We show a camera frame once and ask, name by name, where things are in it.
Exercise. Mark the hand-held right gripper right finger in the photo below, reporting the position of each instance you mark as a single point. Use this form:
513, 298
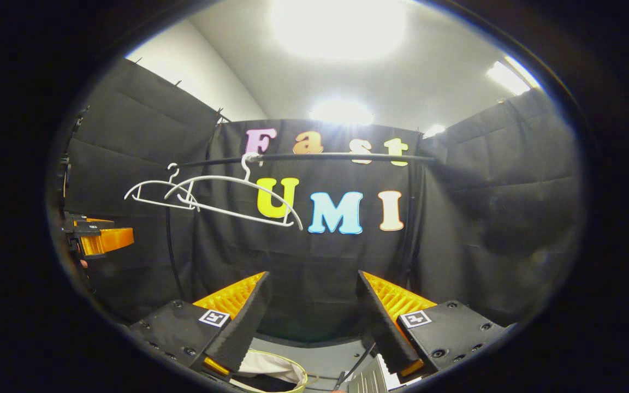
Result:
385, 327

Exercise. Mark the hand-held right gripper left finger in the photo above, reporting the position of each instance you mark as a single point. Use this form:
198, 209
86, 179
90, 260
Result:
246, 322

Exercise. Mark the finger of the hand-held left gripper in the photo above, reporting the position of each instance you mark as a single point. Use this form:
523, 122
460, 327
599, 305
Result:
107, 240
93, 225

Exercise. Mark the beige laundry hamper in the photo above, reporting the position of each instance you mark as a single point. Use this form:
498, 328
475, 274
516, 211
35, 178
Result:
271, 363

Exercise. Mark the black knit jacket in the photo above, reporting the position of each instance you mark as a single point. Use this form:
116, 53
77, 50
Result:
273, 383

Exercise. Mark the white plastic hanger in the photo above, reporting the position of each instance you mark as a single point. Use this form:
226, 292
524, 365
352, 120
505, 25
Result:
246, 169
156, 202

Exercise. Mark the black metal clothes rack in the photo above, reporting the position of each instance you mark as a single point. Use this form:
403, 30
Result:
320, 156

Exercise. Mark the black backdrop cloth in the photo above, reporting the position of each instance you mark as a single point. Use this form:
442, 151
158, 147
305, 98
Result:
320, 262

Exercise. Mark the rectangular ceiling light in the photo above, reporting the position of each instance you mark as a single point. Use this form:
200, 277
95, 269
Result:
342, 112
511, 76

